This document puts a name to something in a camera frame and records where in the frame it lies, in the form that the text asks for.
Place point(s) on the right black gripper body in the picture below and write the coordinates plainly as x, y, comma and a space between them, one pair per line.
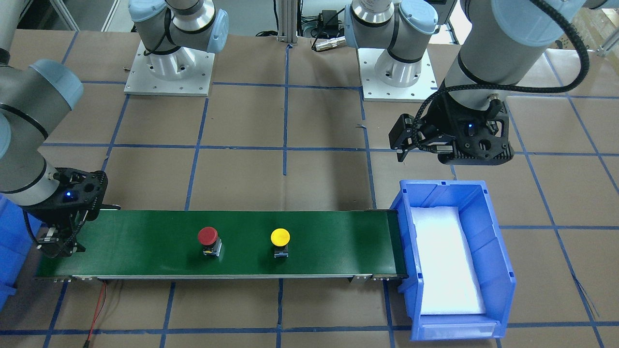
54, 216

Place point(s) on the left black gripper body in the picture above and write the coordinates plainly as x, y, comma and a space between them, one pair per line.
441, 120

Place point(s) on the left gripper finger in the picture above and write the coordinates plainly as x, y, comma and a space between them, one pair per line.
408, 145
402, 137

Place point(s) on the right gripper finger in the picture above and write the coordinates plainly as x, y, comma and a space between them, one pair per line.
55, 243
110, 207

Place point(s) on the red mushroom push button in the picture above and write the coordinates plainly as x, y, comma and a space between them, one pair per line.
211, 243

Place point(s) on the yellow mushroom push button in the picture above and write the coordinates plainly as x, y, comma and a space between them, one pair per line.
280, 238

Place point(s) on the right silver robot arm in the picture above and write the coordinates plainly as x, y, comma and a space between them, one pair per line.
35, 100

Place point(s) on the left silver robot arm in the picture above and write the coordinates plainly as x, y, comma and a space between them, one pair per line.
506, 39

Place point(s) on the blue plastic bin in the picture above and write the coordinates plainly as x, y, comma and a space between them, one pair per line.
14, 247
490, 259

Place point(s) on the green conveyor belt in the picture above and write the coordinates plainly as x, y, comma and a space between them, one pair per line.
234, 245

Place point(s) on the white foam pad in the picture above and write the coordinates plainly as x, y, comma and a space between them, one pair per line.
450, 280

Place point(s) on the black power adapter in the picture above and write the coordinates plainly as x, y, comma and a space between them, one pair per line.
328, 20

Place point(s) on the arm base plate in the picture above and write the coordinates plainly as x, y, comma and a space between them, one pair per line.
186, 72
386, 80

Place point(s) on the aluminium frame post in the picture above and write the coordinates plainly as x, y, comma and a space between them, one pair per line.
287, 20

